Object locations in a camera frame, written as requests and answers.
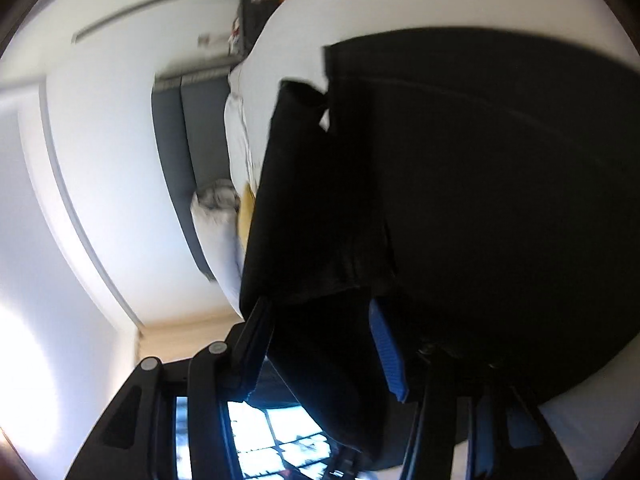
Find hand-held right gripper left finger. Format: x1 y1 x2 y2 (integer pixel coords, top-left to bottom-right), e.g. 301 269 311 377
65 297 278 480

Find white pillow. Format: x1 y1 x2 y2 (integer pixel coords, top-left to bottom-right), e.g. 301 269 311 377
222 91 263 188

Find bed with white sheet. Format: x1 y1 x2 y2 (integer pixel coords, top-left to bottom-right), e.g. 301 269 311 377
220 0 640 480

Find grey padded headboard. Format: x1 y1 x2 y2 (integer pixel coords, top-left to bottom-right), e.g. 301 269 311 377
151 66 242 282

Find black denim pants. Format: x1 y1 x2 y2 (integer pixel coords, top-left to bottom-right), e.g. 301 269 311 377
239 25 640 466

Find dark grey nightstand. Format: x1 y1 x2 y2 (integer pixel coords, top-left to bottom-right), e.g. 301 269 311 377
234 0 282 57

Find yellow cushion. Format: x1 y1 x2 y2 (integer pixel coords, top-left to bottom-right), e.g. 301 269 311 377
236 184 260 257

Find beige curtain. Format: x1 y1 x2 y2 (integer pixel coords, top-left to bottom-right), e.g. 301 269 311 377
136 312 248 362

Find glass balcony door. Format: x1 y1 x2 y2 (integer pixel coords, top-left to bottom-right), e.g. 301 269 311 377
172 394 353 480

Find folded white duvet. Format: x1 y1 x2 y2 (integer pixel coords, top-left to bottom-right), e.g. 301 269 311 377
190 180 252 313

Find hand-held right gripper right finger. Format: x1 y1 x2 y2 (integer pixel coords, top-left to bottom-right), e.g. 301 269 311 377
369 299 568 480

